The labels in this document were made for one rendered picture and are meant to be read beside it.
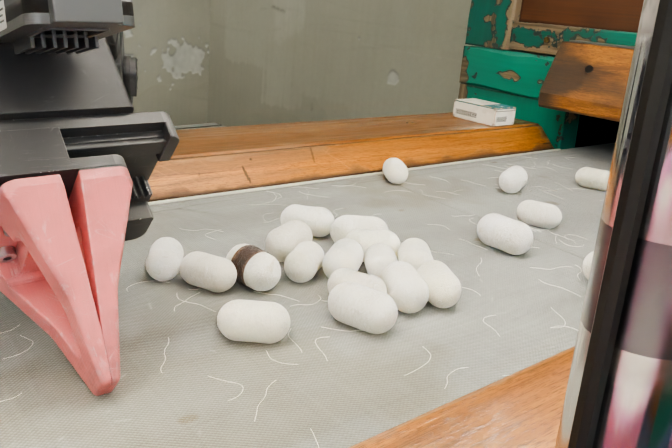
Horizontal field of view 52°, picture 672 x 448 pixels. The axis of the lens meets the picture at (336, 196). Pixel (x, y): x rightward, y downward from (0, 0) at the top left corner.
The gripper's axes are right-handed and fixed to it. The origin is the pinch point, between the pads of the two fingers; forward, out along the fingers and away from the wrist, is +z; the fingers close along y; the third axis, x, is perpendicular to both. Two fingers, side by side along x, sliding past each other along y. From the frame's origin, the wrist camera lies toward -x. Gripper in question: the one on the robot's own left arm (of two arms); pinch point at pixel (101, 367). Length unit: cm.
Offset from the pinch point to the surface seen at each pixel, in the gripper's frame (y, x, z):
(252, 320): 6.4, -0.3, -0.1
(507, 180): 37.8, 7.3, -7.9
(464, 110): 51, 17, -22
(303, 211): 16.5, 6.3, -7.9
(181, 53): 113, 158, -156
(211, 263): 7.6, 3.3, -4.5
